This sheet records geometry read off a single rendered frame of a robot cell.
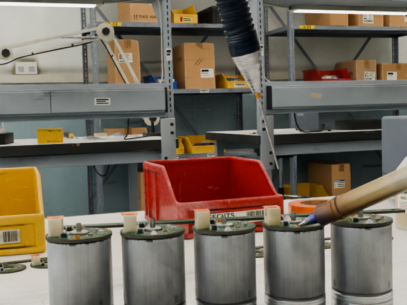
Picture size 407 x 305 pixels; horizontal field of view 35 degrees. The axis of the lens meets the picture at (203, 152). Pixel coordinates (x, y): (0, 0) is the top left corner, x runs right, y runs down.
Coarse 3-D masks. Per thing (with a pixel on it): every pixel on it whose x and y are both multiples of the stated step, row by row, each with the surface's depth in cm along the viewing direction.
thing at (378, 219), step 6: (372, 216) 26; (378, 216) 26; (384, 216) 26; (336, 222) 25; (342, 222) 25; (348, 222) 25; (354, 222) 25; (360, 222) 25; (378, 222) 25; (384, 222) 25; (390, 222) 25
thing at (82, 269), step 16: (48, 256) 24; (64, 256) 23; (80, 256) 23; (96, 256) 23; (48, 272) 24; (64, 272) 23; (80, 272) 23; (96, 272) 24; (112, 272) 24; (64, 288) 23; (80, 288) 23; (96, 288) 24; (112, 288) 24; (64, 304) 23; (80, 304) 23; (96, 304) 24; (112, 304) 24
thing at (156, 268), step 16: (128, 240) 24; (144, 240) 24; (160, 240) 24; (176, 240) 24; (128, 256) 24; (144, 256) 24; (160, 256) 24; (176, 256) 24; (128, 272) 24; (144, 272) 24; (160, 272) 24; (176, 272) 24; (128, 288) 24; (144, 288) 24; (160, 288) 24; (176, 288) 24; (128, 304) 24; (144, 304) 24; (160, 304) 24; (176, 304) 24
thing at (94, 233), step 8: (64, 232) 24; (88, 232) 25; (96, 232) 24; (104, 232) 24; (48, 240) 24; (56, 240) 23; (64, 240) 23; (72, 240) 23; (80, 240) 23; (88, 240) 23; (96, 240) 23
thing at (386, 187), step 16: (384, 176) 22; (400, 176) 22; (352, 192) 23; (368, 192) 22; (384, 192) 22; (400, 192) 22; (320, 208) 24; (336, 208) 23; (352, 208) 23; (320, 224) 24
